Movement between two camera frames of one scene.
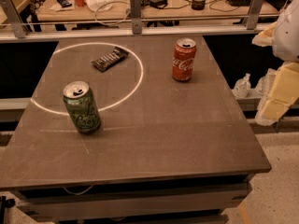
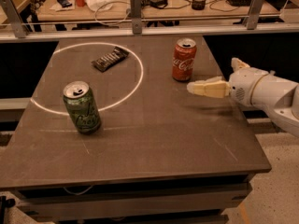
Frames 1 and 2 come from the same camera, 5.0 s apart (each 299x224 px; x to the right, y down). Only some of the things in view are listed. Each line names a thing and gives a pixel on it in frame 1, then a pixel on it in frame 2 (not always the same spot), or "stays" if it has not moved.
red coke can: [183, 59] stays
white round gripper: [288, 36] to [243, 85]
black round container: [198, 3] stays
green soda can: [83, 105] stays
